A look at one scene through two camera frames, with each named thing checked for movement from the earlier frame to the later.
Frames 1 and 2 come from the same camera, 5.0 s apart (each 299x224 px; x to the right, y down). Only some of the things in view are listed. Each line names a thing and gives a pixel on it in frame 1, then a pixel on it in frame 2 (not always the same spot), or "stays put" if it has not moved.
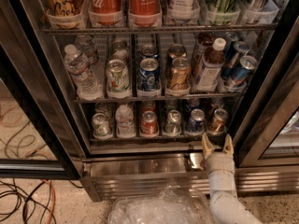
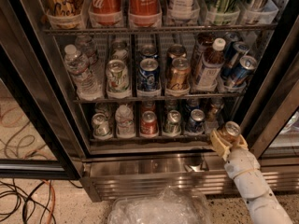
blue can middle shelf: x=149 y=75 stays put
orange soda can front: x=218 y=126 to x=231 y=131
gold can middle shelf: x=179 y=74 stays put
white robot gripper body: x=219 y=161 to x=241 y=162
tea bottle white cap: x=212 y=65 stays put
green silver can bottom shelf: x=173 y=123 stays put
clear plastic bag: x=169 y=205 stays put
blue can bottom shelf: x=195 y=123 stays put
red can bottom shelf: x=149 y=124 stays put
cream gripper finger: x=228 y=146 to x=242 y=144
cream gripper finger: x=206 y=146 to x=222 y=146
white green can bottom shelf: x=102 y=127 stays put
